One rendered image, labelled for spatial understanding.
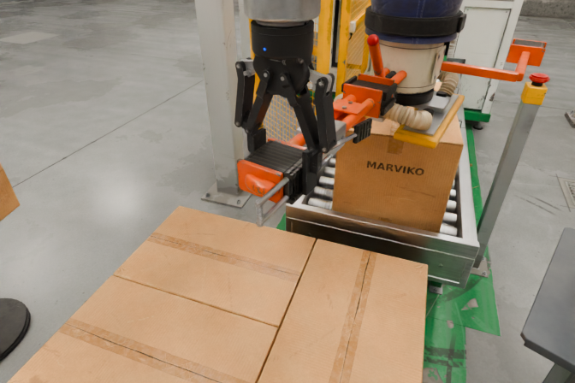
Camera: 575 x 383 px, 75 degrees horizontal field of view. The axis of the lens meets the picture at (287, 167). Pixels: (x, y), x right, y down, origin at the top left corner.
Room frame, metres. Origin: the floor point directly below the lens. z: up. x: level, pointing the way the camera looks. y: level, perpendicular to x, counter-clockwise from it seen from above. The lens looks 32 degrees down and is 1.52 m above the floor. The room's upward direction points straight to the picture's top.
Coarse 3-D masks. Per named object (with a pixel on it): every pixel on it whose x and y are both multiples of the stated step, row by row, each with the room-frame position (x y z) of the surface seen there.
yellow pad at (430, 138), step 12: (444, 96) 0.97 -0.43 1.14; (456, 96) 1.02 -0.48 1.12; (456, 108) 0.95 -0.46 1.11; (432, 120) 0.86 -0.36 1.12; (444, 120) 0.87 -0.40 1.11; (396, 132) 0.81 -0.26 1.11; (408, 132) 0.81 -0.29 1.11; (420, 132) 0.80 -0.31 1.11; (432, 132) 0.80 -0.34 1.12; (444, 132) 0.83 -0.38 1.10; (420, 144) 0.77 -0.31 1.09; (432, 144) 0.76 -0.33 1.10
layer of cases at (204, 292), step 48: (192, 240) 1.05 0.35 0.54; (240, 240) 1.05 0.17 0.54; (288, 240) 1.05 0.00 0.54; (144, 288) 0.82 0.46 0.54; (192, 288) 0.82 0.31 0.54; (240, 288) 0.82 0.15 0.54; (288, 288) 0.82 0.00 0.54; (336, 288) 0.82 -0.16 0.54; (384, 288) 0.82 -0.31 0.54; (96, 336) 0.65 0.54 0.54; (144, 336) 0.65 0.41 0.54; (192, 336) 0.65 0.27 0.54; (240, 336) 0.65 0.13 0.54; (288, 336) 0.65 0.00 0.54; (336, 336) 0.65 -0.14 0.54; (384, 336) 0.65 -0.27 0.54
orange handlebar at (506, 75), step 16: (448, 64) 0.95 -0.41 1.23; (464, 64) 0.94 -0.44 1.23; (400, 80) 0.85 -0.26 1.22; (512, 80) 0.87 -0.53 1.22; (352, 96) 0.73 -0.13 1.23; (336, 112) 0.66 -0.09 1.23; (352, 112) 0.64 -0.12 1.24; (304, 144) 0.55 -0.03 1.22; (256, 176) 0.44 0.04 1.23; (256, 192) 0.42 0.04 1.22
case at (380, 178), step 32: (352, 128) 1.16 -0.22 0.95; (384, 128) 1.16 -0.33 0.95; (448, 128) 1.16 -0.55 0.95; (352, 160) 1.14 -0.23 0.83; (384, 160) 1.11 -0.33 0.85; (416, 160) 1.08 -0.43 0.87; (448, 160) 1.06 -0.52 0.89; (352, 192) 1.14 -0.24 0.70; (384, 192) 1.11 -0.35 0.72; (416, 192) 1.08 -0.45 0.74; (448, 192) 1.05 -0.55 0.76; (416, 224) 1.07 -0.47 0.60
